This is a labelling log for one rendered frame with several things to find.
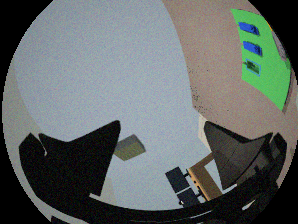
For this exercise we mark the green flat panel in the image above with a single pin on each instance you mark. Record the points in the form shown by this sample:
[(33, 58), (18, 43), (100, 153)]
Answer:
[(263, 67)]

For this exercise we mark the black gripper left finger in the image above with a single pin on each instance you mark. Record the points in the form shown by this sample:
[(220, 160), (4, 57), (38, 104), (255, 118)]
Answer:
[(87, 157)]

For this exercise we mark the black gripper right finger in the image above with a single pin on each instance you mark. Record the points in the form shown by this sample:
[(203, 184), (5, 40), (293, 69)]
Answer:
[(232, 153)]

